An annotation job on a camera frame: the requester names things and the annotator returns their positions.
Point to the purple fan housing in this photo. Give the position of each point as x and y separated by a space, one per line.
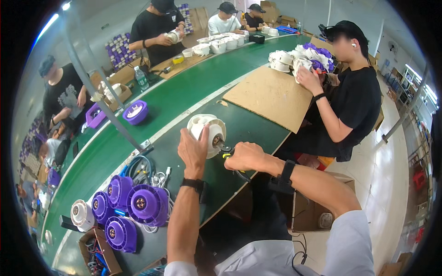
119 189
101 207
148 205
121 234

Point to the stack of cardboard cartons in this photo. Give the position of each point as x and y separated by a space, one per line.
272 12

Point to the brown cardboard carton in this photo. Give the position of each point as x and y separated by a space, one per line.
393 266

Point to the storage shelves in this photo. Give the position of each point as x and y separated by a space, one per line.
414 89

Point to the person's legs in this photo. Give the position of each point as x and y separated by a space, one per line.
241 220

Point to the large cardboard sheet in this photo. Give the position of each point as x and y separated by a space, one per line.
272 96

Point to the person's body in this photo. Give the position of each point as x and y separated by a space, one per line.
276 255

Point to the purple square housing shell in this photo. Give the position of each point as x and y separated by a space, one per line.
95 116

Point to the person's left hand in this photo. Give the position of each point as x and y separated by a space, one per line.
193 155

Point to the open cardboard box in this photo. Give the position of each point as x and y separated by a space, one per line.
310 210

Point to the grey metal pole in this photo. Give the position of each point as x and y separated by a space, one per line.
100 86
404 114

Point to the cardboard work mat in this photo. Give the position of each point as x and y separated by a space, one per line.
179 64

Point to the black flat device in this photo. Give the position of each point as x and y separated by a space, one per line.
68 223

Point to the person's right fingers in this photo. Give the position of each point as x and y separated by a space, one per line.
232 163

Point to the yellow tape roll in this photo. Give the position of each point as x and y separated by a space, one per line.
178 59

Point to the yellow black pliers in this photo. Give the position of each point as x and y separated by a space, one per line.
227 155

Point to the blue tray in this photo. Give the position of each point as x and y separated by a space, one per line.
286 29

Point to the wall fan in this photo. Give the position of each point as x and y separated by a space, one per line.
392 46

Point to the clear water bottle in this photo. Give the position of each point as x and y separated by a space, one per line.
141 78

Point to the red stool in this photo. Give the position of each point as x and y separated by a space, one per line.
419 180

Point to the purple round housing shell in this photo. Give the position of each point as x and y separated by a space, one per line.
135 112

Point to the pile of white purple housings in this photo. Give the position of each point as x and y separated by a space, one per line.
300 58

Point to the small cardboard scrap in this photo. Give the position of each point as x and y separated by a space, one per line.
222 102

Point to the white fan housing with motor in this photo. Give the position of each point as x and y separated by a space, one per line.
207 121

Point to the black wrist band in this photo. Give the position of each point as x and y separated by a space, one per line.
196 185
283 179

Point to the black box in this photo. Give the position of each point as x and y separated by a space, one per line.
256 38

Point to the row of white housings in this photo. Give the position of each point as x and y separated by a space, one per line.
221 43

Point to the person's right hand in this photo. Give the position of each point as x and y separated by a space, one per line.
250 157

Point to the stack of purple white boxes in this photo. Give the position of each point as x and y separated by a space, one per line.
119 51
186 19

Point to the cardboard box with white parts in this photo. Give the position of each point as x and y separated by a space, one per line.
114 93

